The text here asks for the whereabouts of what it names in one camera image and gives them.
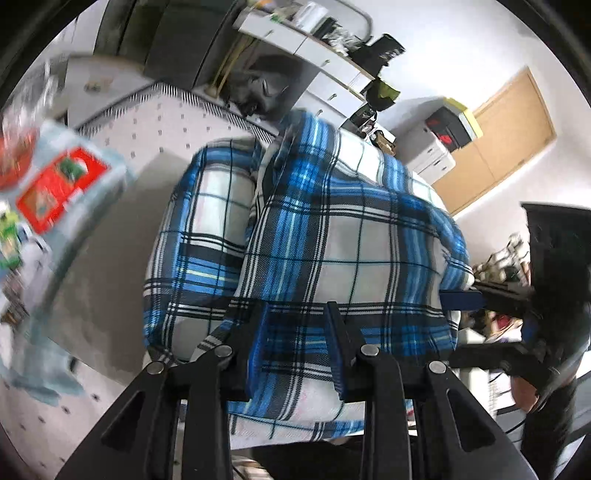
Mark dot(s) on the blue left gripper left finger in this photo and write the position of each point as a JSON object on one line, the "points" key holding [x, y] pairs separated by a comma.
{"points": [[249, 356]]}

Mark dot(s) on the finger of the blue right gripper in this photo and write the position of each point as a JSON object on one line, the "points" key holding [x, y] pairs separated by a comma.
{"points": [[459, 300]]}

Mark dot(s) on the white small cabinet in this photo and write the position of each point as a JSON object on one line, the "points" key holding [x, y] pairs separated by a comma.
{"points": [[421, 151]]}

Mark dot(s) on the red printed package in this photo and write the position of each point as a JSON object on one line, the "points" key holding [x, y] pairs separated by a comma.
{"points": [[62, 182]]}

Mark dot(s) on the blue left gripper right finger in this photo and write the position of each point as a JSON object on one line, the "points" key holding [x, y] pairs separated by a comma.
{"points": [[344, 344]]}

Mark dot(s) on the wooden door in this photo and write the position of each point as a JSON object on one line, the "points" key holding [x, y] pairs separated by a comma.
{"points": [[516, 127]]}

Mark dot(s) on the blue white plaid blanket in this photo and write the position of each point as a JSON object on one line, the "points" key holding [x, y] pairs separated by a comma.
{"points": [[316, 216]]}

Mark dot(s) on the right hand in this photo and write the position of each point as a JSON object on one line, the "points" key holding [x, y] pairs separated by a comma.
{"points": [[524, 394]]}

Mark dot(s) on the black bag under desk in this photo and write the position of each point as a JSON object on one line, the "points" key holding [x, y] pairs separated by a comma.
{"points": [[255, 92]]}

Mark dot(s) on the white drawer desk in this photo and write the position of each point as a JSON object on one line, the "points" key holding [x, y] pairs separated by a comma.
{"points": [[336, 92]]}

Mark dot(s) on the shoe rack with shoes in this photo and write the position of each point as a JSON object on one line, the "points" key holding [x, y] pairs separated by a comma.
{"points": [[508, 268]]}

